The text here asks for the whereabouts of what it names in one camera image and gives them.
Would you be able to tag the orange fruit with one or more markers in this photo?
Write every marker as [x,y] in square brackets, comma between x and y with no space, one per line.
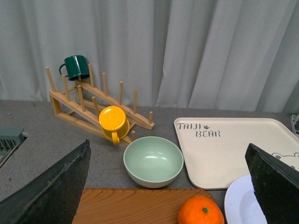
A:
[200,210]

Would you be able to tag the beige bear tray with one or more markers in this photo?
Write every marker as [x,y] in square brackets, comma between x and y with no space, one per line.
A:
[214,148]

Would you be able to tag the green plastic basket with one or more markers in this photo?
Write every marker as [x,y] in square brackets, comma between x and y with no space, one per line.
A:
[11,139]

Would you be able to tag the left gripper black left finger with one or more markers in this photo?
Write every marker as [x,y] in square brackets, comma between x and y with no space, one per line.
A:
[53,196]

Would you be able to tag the wooden cutting board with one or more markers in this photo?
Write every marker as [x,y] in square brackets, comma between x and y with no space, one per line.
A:
[132,206]

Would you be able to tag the yellow mug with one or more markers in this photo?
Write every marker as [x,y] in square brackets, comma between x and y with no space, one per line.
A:
[114,123]

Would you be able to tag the dark green mug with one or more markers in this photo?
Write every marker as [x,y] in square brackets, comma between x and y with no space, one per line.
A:
[76,66]

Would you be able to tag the green bowl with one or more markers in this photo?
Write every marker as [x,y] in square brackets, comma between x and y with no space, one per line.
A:
[153,162]

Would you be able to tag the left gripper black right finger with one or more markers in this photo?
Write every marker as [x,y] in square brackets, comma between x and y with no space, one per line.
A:
[276,186]

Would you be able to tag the grey-green curtain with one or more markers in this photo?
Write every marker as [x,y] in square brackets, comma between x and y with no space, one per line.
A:
[206,54]

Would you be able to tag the white wire cup rack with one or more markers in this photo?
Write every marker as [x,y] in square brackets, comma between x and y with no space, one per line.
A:
[294,119]

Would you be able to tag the white ribbed plate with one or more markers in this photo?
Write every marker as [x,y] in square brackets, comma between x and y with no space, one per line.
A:
[241,206]

